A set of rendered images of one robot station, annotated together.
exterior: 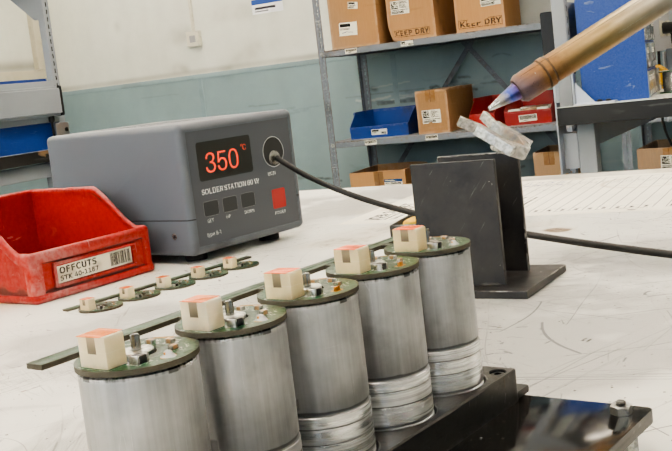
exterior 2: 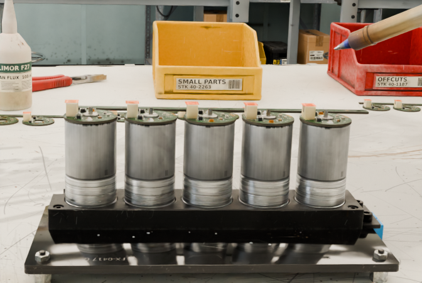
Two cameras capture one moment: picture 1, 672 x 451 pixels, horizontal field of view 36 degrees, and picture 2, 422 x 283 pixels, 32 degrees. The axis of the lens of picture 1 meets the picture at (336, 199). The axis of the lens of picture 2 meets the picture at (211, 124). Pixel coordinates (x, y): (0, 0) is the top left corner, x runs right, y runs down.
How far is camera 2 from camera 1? 0.24 m
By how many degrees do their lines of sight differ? 47
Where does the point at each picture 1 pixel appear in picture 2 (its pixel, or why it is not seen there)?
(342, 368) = (201, 159)
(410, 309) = (266, 146)
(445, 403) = (292, 206)
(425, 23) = not seen: outside the picture
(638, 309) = not seen: outside the picture
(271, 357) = (147, 138)
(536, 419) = (342, 239)
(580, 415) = (362, 248)
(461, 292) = (323, 150)
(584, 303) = not seen: outside the picture
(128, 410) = (67, 135)
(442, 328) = (307, 166)
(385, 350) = (248, 162)
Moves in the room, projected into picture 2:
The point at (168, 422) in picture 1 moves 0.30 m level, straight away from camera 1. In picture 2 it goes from (79, 145) to (365, 69)
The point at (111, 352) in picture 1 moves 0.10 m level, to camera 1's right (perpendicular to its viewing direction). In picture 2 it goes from (69, 110) to (215, 162)
